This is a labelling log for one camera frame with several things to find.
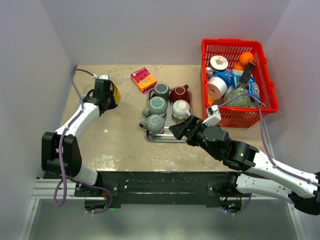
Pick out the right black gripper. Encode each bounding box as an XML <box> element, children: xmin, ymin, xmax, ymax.
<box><xmin>168</xmin><ymin>114</ymin><xmax>221</xmax><ymax>160</ymax></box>

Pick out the yellow mug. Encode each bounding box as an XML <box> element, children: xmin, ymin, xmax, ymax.
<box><xmin>110</xmin><ymin>81</ymin><xmax>121</xmax><ymax>104</ymax></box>

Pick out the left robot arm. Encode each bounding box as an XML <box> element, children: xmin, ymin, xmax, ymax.
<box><xmin>41</xmin><ymin>75</ymin><xmax>117</xmax><ymax>197</ymax></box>

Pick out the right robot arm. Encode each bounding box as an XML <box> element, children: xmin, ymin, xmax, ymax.
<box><xmin>169</xmin><ymin>115</ymin><xmax>320</xmax><ymax>215</ymax></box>

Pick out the white speckled mug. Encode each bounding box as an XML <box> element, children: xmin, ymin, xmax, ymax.
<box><xmin>172</xmin><ymin>100</ymin><xmax>191</xmax><ymax>120</ymax></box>

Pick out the grey green mug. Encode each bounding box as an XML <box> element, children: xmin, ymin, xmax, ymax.
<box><xmin>139</xmin><ymin>114</ymin><xmax>165</xmax><ymax>134</ymax></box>

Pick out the teal green mug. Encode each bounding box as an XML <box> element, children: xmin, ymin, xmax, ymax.
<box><xmin>142</xmin><ymin>96</ymin><xmax>168</xmax><ymax>117</ymax></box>

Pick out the dark red mug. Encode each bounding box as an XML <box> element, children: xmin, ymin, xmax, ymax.
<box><xmin>169</xmin><ymin>84</ymin><xmax>190</xmax><ymax>104</ymax></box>

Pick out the dark grey mug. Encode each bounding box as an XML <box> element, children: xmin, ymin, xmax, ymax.
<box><xmin>152</xmin><ymin>82</ymin><xmax>170</xmax><ymax>101</ymax></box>

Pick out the metal tray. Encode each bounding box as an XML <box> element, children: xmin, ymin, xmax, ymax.
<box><xmin>144</xmin><ymin>88</ymin><xmax>193</xmax><ymax>143</ymax></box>

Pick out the pink orange snack box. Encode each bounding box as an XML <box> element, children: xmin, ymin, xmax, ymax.
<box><xmin>130</xmin><ymin>67</ymin><xmax>157</xmax><ymax>94</ymax></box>

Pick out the pink white toilet roll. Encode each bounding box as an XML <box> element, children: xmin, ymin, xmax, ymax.
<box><xmin>206</xmin><ymin>76</ymin><xmax>228</xmax><ymax>100</ymax></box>

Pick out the silver can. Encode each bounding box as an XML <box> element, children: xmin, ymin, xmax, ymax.
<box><xmin>205</xmin><ymin>66</ymin><xmax>214</xmax><ymax>80</ymax></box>

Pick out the green patterned ball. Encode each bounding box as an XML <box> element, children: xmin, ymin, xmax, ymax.
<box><xmin>223</xmin><ymin>89</ymin><xmax>251</xmax><ymax>108</ymax></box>

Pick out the blue white packet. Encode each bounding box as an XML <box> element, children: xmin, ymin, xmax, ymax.
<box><xmin>213</xmin><ymin>71</ymin><xmax>236</xmax><ymax>90</ymax></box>

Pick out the white tape roll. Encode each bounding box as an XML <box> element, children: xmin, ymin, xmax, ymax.
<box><xmin>209</xmin><ymin>55</ymin><xmax>229</xmax><ymax>71</ymax></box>

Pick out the blue snack bag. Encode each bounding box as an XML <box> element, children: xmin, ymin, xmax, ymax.
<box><xmin>247</xmin><ymin>76</ymin><xmax>261</xmax><ymax>101</ymax></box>

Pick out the orange fruit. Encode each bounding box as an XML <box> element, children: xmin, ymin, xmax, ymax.
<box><xmin>238</xmin><ymin>51</ymin><xmax>254</xmax><ymax>66</ymax></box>
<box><xmin>233</xmin><ymin>62</ymin><xmax>246</xmax><ymax>71</ymax></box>

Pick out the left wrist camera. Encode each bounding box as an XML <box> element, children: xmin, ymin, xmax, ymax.
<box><xmin>92</xmin><ymin>74</ymin><xmax>110</xmax><ymax>80</ymax></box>

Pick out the black base frame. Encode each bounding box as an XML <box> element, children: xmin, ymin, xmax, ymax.
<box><xmin>42</xmin><ymin>171</ymin><xmax>280</xmax><ymax>210</ymax></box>

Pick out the brown handled tool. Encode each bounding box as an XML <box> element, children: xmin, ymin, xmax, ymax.
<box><xmin>236</xmin><ymin>62</ymin><xmax>255</xmax><ymax>90</ymax></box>

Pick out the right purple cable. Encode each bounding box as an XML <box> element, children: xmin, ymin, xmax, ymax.
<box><xmin>216</xmin><ymin>92</ymin><xmax>320</xmax><ymax>187</ymax></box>

